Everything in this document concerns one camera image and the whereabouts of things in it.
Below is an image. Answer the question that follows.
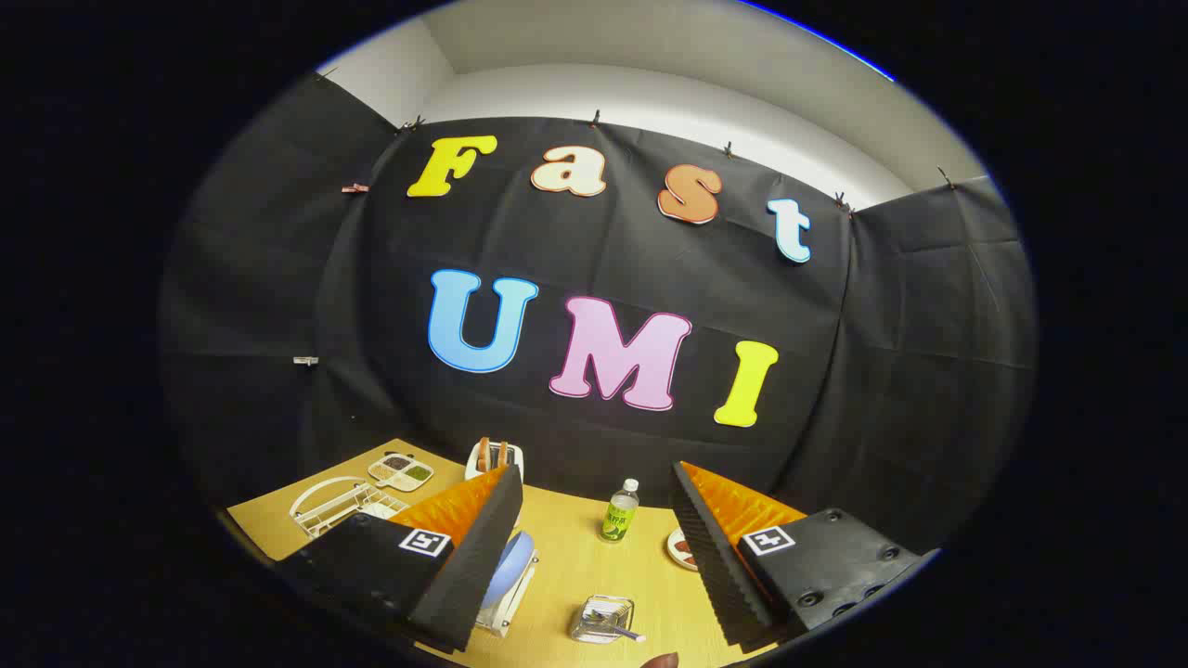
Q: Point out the metal wire basket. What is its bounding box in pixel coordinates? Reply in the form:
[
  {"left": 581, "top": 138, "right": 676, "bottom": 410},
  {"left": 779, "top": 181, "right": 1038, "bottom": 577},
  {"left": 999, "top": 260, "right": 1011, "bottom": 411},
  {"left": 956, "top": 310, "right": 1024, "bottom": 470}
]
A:
[{"left": 570, "top": 596, "right": 636, "bottom": 645}]

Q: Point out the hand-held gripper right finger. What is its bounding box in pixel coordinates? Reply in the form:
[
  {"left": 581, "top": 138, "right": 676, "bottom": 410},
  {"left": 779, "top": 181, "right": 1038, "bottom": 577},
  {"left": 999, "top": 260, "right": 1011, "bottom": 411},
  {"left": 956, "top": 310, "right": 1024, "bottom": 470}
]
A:
[{"left": 670, "top": 461, "right": 940, "bottom": 650}]

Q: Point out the blue plate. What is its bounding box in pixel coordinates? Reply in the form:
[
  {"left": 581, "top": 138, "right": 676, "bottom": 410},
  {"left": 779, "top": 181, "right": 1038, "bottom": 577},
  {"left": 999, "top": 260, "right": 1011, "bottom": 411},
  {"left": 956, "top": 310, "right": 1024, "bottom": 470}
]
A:
[{"left": 480, "top": 531, "right": 537, "bottom": 610}]

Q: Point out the green tea bottle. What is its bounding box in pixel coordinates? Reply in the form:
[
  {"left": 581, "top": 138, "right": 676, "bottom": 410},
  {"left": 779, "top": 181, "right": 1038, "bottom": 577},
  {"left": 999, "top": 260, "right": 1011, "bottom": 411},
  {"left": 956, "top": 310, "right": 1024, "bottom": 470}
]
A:
[{"left": 600, "top": 479, "right": 641, "bottom": 543}]

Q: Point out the spoon with checked handle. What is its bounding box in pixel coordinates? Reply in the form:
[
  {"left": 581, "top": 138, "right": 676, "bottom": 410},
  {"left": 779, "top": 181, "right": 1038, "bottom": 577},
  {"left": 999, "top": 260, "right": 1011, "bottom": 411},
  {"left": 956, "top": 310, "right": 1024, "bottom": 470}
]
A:
[{"left": 589, "top": 608, "right": 646, "bottom": 643}]

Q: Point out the white divided snack tray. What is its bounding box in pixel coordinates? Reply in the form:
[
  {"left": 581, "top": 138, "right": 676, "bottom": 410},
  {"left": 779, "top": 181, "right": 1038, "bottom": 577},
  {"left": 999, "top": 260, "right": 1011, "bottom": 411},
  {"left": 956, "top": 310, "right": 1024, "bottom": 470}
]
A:
[{"left": 368, "top": 452, "right": 435, "bottom": 493}]

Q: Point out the white wire dish rack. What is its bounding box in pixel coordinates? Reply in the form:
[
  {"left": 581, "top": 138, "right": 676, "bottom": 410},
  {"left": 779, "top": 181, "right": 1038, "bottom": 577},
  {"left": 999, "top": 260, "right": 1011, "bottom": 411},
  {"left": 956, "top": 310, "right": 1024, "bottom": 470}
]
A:
[{"left": 290, "top": 476, "right": 539, "bottom": 638}]

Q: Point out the white toaster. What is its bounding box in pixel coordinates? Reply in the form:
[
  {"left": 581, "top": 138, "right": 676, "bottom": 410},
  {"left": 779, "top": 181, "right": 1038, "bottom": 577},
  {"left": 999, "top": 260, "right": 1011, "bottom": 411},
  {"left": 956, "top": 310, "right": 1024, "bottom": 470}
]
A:
[{"left": 465, "top": 441, "right": 525, "bottom": 483}]

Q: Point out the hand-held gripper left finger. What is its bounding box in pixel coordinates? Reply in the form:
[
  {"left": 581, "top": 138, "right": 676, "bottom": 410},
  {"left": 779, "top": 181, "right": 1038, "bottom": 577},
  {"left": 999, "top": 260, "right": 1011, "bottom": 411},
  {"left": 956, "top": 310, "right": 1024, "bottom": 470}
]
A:
[{"left": 276, "top": 464, "right": 525, "bottom": 653}]

